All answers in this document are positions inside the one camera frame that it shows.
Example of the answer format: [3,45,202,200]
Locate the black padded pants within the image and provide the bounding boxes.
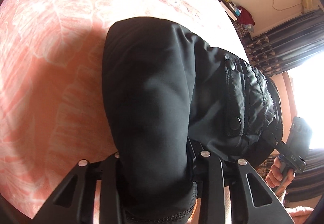
[102,17,283,223]

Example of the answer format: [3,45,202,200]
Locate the person's right hand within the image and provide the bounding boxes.
[265,158,295,188]

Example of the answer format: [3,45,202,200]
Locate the dark patterned curtain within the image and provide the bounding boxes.
[239,9,323,77]

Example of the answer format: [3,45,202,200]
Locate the red cloth on nightstand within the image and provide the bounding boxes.
[237,5,255,26]

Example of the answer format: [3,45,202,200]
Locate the cluttered bedside table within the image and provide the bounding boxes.
[218,0,254,32]

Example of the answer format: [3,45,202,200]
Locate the pink sweet dream bedspread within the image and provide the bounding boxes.
[1,0,247,217]

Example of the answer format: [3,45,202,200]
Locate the cream cable-knit sweater torso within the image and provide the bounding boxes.
[286,206,314,224]

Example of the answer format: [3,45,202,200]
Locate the wall power cable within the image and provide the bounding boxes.
[272,0,303,12]

